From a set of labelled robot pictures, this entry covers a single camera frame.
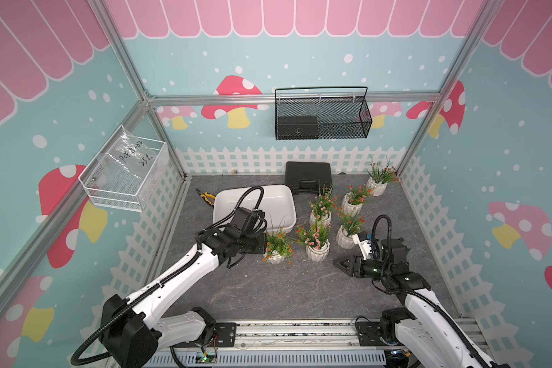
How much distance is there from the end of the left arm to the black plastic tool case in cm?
44

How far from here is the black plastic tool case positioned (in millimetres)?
1123

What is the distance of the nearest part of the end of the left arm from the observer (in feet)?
1.78
